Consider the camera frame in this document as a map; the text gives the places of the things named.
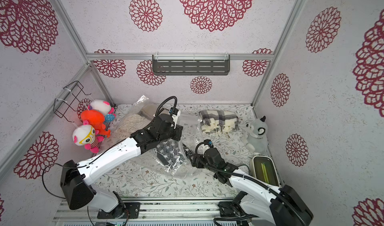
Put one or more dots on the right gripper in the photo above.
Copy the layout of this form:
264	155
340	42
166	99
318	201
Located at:
197	160

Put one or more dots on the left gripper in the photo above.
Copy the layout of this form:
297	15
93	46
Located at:
178	129

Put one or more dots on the black white houndstooth scarf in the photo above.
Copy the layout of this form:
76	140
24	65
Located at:
171	157

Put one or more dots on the clear plastic vacuum bag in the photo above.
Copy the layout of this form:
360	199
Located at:
148	159

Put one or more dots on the grey cream plaid scarf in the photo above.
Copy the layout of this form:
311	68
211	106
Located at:
218	121

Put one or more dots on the beige brown fringed scarf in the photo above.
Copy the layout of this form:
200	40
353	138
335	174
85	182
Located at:
148	111

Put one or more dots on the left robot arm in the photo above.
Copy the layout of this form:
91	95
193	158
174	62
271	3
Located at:
78	178

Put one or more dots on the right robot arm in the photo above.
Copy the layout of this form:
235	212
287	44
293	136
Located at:
261	194

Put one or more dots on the cream knitted scarf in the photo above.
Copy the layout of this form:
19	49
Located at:
128	125

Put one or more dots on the white box with green inside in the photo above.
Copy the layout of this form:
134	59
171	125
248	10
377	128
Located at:
263	169

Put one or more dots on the grey raccoon plush toy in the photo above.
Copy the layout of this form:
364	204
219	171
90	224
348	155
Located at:
255	137

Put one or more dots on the white pink plush toy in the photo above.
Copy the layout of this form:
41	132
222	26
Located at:
104	108

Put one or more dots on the red orange plush toy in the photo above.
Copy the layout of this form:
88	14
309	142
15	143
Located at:
96	120

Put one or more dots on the white plush doll with glasses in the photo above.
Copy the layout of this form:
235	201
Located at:
88	137

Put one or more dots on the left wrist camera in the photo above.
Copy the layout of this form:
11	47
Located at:
175	113

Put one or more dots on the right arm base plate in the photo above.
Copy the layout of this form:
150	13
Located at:
231	210

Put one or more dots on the grey wall shelf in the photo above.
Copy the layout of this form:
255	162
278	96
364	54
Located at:
191	65

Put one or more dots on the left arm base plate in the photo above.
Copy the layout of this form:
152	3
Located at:
128	211

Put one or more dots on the black wire basket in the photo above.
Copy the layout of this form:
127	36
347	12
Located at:
75	99

